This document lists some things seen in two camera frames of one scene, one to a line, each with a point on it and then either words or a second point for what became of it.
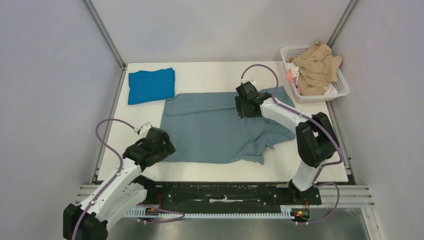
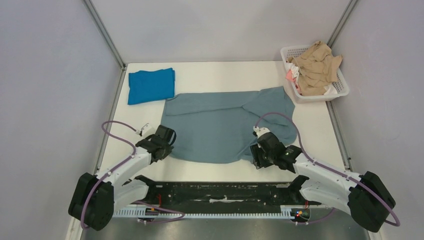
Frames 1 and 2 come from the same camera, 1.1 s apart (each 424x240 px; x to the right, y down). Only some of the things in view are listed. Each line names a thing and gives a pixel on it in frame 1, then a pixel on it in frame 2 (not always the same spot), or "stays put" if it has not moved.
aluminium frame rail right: x=341 y=22 stays put
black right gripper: x=243 y=108 → x=260 y=156
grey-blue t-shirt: x=203 y=128 stays put
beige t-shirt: x=318 y=67 stays put
